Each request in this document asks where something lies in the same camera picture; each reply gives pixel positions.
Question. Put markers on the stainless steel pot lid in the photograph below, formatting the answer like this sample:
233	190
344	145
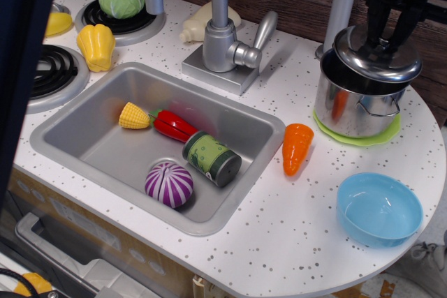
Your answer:
379	61

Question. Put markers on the green plastic plate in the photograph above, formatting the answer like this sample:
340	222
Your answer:
382	138

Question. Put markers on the orange toy carrot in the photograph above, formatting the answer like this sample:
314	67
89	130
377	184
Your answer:
296	144

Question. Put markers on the grey toy faucet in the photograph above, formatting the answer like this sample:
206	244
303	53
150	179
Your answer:
223	61

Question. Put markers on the light blue plastic bowl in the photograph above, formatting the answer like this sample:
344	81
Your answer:
377	210

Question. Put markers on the cream toy squeeze bottle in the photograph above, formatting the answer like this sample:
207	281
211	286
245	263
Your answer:
195	28

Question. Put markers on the green toy food can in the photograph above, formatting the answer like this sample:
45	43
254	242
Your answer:
212	158

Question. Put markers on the grey sneaker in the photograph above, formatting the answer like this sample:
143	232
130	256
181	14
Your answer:
425	265

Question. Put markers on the red toy chili pepper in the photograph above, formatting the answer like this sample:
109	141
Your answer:
169	124

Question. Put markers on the back right stove burner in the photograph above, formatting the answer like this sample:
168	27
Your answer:
136	29

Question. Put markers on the yellow toy corn piece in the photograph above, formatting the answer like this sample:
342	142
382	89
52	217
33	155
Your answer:
133	117

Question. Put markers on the purple toy onion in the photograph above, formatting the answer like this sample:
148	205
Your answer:
169	184

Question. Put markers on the yellow toy bell pepper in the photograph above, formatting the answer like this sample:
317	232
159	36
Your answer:
96	43

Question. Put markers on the grey toy sink basin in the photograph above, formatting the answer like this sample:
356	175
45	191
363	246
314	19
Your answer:
85	137

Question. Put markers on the yellow toy squash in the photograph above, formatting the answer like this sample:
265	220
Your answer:
58	23

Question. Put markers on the front left stove burner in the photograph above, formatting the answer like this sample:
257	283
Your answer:
62	73

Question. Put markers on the grey stove knob centre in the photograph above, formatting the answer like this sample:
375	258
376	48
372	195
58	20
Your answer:
58	8

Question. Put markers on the dark blue cloth sleeve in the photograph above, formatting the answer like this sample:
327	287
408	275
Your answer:
23	24

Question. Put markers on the oven door handle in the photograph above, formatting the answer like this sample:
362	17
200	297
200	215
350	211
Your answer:
64	259

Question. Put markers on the yellow object with black cable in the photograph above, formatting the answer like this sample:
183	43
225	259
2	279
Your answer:
29	284

